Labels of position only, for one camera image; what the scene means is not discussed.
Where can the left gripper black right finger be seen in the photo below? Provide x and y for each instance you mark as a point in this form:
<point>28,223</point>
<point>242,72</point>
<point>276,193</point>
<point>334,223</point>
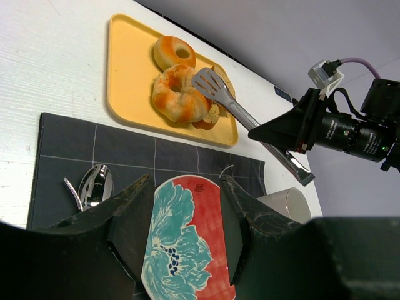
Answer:
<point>270,256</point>

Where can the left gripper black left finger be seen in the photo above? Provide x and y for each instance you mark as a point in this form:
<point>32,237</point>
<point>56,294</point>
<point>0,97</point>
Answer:
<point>96,254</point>

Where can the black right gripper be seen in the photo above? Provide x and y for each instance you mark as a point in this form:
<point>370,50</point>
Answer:
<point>297,129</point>

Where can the metal slotted tongs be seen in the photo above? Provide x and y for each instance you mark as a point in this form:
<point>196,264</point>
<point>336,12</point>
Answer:
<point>210,85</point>

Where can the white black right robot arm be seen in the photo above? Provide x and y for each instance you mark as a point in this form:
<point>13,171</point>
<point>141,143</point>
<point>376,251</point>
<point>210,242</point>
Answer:
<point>371,133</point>

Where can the brown sliced bread piece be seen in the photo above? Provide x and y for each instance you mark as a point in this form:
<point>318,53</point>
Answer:
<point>210,120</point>

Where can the blue table label sticker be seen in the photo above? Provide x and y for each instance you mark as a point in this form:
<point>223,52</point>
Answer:
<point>282,94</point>

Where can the white ceramic mug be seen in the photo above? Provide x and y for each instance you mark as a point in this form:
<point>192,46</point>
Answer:
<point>288,206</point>

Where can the shiny metal spoon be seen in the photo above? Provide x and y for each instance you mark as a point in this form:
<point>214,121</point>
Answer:
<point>96,186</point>

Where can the red plate with teal flower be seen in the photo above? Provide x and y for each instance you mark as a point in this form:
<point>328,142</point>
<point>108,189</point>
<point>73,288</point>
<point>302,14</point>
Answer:
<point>185,254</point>

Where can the dark grey checked placemat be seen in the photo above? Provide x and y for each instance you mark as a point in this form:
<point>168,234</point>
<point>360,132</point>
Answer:
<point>68,148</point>

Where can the orange glazed donut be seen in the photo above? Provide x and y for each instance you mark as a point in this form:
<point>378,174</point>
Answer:
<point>169,51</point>

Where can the yellow plastic tray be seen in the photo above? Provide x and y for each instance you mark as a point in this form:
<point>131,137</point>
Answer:
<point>131,72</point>

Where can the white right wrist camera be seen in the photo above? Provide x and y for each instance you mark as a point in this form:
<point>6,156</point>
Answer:
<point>326,76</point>

